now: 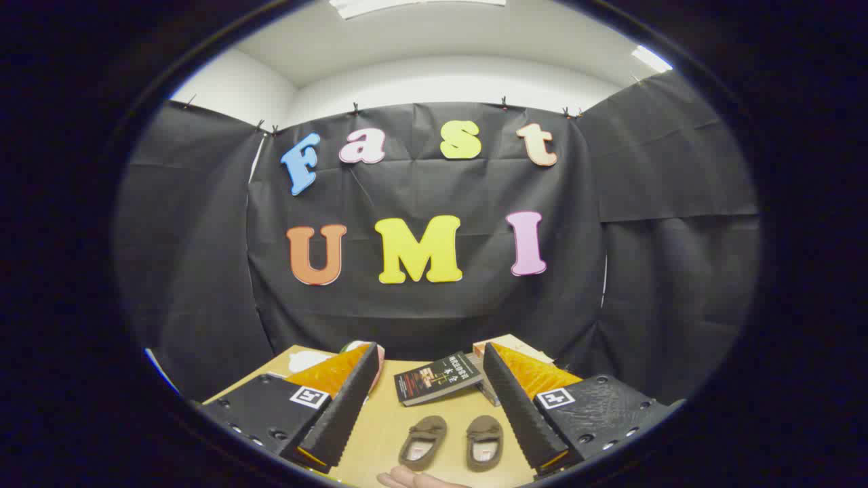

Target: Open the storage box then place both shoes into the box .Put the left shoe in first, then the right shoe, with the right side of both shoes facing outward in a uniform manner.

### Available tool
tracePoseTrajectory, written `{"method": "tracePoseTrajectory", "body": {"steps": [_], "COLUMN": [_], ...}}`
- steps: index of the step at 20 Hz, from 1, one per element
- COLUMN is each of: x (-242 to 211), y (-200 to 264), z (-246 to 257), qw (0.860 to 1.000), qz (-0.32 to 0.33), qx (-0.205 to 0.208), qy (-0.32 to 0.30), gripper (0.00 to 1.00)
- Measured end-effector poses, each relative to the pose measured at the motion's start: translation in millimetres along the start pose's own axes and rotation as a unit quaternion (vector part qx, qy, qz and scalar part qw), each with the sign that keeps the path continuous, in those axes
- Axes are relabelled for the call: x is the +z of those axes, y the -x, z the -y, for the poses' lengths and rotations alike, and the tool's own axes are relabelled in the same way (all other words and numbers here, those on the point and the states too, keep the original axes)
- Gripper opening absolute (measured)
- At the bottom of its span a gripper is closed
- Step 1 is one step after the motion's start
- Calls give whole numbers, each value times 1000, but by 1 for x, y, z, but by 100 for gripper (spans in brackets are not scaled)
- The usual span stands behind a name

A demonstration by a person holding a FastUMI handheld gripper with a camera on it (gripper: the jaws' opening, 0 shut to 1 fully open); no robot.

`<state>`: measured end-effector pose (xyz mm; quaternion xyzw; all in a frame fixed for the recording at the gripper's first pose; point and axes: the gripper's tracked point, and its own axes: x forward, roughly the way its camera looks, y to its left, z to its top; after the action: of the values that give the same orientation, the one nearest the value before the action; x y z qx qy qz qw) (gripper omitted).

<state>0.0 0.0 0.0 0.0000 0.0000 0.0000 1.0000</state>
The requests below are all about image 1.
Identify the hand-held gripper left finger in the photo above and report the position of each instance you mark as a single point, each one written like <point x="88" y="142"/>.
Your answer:
<point x="342" y="413"/>

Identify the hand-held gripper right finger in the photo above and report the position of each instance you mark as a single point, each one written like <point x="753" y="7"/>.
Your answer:
<point x="519" y="413"/>

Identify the brown fuzzy shoe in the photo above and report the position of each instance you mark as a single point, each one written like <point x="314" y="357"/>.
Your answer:
<point x="422" y="444"/>
<point x="484" y="444"/>

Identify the watermelon slice plush toy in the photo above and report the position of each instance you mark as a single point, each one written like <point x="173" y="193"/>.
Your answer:
<point x="380" y="366"/>

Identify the white plush toy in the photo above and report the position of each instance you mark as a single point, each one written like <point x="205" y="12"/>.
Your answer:
<point x="308" y="360"/>

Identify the beige paperback book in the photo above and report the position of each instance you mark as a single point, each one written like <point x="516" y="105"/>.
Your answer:
<point x="522" y="344"/>

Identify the black cover book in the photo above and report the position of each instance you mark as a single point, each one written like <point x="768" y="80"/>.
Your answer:
<point x="434" y="379"/>

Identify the ceiling light panel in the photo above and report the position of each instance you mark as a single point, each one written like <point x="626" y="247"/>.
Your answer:
<point x="413" y="5"/>
<point x="651" y="58"/>

